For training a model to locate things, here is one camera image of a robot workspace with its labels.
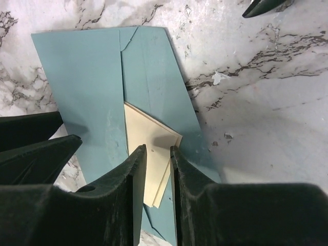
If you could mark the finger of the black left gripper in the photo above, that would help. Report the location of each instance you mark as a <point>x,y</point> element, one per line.
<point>39,163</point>
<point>20,131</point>

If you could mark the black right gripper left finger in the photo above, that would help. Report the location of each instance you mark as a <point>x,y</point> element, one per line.
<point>108,211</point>

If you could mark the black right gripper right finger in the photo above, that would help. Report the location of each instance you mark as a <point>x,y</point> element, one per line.
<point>210,213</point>

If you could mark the cream lined letter paper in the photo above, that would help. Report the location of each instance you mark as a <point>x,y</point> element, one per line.
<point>142,129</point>

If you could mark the light blue envelope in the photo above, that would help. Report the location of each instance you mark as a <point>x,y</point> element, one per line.
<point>93,72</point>

